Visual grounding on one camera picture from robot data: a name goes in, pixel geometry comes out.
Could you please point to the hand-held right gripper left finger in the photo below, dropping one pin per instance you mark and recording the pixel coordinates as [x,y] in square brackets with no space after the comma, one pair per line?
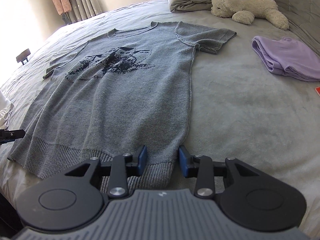
[142,160]

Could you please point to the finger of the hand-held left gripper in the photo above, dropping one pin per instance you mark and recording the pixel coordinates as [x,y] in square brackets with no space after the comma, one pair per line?
[12,133]

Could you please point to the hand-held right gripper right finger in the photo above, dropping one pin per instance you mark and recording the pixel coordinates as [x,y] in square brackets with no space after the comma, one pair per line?
[183,161]

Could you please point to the grey knit short-sleeve sweater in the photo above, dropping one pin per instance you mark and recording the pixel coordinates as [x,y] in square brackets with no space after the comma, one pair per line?
[125,100]

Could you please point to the white cloth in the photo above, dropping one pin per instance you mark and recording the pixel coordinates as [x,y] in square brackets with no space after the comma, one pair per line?
[5,110]

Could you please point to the dark floor stand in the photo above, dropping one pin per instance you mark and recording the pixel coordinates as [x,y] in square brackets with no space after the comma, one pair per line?
[64,18]

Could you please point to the grey star-patterned curtain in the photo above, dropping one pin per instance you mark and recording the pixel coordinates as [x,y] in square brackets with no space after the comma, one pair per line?
[80,0]

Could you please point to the orange picture book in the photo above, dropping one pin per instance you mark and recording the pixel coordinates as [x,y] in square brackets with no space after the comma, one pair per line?
[317,89]

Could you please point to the folded purple garment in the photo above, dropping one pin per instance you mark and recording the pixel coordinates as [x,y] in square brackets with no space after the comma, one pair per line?
[295,57]

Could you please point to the white plush dog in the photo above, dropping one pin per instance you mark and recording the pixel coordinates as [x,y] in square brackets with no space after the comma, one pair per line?
[250,5]

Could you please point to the grey quilted headboard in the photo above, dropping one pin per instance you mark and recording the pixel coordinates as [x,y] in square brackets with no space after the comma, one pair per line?
[300,10]

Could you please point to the black rectangular bracket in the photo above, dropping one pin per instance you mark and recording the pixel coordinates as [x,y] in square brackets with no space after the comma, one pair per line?
[23,55]

